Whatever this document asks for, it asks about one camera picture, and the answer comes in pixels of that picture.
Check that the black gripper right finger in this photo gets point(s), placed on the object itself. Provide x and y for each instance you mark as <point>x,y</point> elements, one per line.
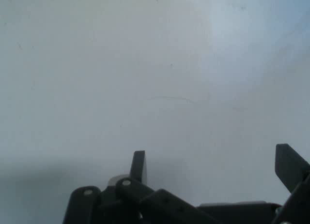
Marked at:
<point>289,166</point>

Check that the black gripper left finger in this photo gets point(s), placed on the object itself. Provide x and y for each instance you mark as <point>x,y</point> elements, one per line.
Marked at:
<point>135,197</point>

